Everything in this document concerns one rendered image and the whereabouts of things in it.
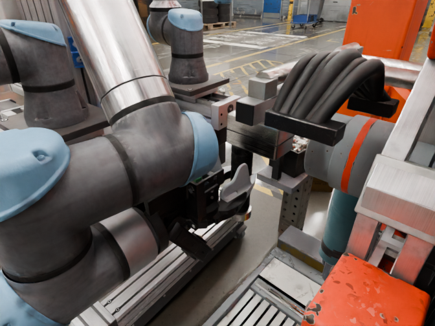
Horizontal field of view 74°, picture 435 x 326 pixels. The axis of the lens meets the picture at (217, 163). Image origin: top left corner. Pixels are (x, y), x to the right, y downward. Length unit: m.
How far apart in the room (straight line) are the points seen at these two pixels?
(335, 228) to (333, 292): 0.50
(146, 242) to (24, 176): 0.15
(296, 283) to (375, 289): 1.03
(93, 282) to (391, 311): 0.26
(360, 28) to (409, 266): 0.77
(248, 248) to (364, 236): 1.23
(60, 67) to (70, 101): 0.08
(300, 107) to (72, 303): 0.31
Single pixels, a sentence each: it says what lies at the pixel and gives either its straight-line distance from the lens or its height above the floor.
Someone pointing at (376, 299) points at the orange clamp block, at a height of 0.88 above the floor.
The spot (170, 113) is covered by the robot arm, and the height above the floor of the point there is 1.00.
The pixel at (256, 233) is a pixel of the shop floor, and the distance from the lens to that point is 1.59.
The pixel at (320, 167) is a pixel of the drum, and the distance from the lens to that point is 0.54.
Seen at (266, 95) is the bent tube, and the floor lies 0.99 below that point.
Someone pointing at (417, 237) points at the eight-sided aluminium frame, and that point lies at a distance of 0.29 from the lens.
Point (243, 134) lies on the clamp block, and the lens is 0.43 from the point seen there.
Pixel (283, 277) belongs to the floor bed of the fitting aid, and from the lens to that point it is 1.33.
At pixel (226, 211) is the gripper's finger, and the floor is 0.84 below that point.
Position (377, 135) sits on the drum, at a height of 0.91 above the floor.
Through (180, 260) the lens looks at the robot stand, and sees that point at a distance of 1.16.
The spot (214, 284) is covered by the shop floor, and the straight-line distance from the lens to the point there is 1.38.
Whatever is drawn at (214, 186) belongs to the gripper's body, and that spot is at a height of 0.88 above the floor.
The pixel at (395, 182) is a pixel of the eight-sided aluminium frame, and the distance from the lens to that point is 0.28.
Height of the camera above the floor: 1.11
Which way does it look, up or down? 31 degrees down
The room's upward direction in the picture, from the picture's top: straight up
